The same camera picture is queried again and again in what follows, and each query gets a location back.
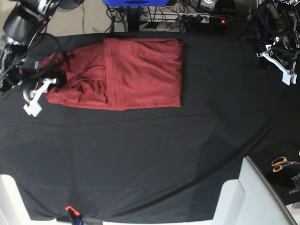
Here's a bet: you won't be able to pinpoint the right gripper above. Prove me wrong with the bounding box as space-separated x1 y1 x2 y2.
4 72 58 117

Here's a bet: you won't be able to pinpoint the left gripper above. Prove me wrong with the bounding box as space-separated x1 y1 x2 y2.
256 36 299 85

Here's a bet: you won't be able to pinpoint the maroon long-sleeve T-shirt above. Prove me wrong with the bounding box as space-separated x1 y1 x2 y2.
45 38 183 111

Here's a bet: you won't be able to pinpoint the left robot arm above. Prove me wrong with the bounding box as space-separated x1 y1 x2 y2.
256 0 300 86

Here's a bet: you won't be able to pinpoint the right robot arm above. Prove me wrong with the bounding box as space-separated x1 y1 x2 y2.
0 0 66 117

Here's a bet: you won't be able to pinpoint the blue orange clamp bottom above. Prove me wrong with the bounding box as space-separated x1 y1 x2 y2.
65 205 86 225

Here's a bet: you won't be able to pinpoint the blue plastic bin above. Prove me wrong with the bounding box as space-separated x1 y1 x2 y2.
104 0 169 7

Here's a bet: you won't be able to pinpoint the white power strip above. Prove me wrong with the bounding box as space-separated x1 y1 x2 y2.
140 11 233 25

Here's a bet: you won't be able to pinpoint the black table cloth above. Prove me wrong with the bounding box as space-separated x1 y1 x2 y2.
0 32 300 224

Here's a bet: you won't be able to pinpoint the yellow handled scissors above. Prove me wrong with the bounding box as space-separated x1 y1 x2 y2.
271 156 300 173

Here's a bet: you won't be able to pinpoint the black table leg post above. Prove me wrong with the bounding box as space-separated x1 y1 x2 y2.
126 6 143 32

